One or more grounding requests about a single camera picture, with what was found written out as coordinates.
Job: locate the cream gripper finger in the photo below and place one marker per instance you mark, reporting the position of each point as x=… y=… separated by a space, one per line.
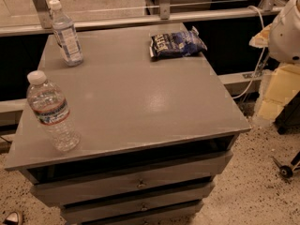
x=261 y=39
x=284 y=85

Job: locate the blue chip bag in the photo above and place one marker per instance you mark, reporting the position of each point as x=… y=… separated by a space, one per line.
x=178 y=44

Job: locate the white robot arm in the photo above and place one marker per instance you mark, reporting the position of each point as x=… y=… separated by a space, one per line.
x=282 y=38

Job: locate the far clear water bottle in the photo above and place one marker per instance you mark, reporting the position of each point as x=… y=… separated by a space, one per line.
x=66 y=35

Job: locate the clear water bottle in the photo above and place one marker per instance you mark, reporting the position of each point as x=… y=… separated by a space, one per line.
x=66 y=35
x=50 y=107

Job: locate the near clear water bottle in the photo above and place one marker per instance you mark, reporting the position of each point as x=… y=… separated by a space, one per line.
x=50 y=107

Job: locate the black caster wheel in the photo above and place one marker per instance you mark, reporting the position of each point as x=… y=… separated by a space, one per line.
x=287 y=171

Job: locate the grey drawer cabinet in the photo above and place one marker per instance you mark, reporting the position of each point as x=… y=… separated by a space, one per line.
x=130 y=111

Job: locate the bottom grey drawer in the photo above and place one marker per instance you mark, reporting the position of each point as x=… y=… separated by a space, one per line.
x=153 y=215

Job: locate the grey drawer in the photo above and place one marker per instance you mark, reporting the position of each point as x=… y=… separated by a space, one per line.
x=137 y=201
x=153 y=215
x=87 y=188

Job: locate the top grey drawer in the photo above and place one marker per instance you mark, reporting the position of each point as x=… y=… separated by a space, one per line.
x=87 y=188

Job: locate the middle grey drawer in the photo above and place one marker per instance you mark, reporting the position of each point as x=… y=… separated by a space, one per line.
x=137 y=201

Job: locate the shiny shoe tip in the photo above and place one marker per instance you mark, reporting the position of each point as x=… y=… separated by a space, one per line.
x=14 y=218

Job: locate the metal railing frame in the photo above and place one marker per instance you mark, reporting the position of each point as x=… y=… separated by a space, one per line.
x=125 y=16

